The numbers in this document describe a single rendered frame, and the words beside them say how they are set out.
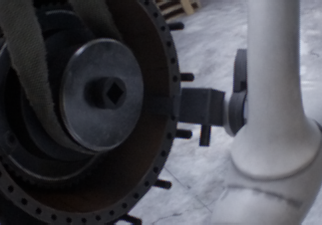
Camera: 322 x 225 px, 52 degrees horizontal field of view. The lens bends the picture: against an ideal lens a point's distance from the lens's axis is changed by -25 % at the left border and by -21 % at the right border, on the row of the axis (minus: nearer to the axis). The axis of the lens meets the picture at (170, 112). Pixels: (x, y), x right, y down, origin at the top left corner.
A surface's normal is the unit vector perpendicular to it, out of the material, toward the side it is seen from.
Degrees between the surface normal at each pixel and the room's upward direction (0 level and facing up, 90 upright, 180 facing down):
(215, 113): 90
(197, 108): 50
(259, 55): 60
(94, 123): 90
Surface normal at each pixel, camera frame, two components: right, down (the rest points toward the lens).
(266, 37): -0.55, 0.04
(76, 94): 0.73, 0.05
